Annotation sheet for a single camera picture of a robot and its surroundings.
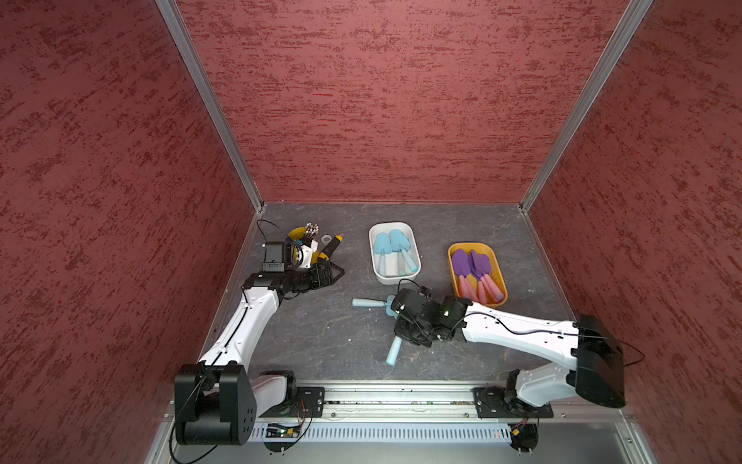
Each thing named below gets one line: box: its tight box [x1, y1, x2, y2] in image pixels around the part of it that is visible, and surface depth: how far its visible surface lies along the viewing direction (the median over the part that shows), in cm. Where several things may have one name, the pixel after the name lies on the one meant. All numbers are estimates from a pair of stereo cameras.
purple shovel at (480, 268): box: [467, 249, 505, 305], surface depth 97 cm
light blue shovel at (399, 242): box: [389, 229, 419, 273], surface depth 109 cm
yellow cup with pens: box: [287, 222, 320, 241], surface depth 92 cm
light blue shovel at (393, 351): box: [385, 335, 403, 367], surface depth 75 cm
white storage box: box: [368, 221, 423, 286], surface depth 106 cm
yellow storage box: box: [447, 241, 509, 308], surface depth 99 cm
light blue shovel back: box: [397, 251, 406, 277], surface depth 102 cm
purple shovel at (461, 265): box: [451, 248, 471, 300], surface depth 100 cm
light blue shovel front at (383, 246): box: [372, 232, 394, 277], surface depth 109 cm
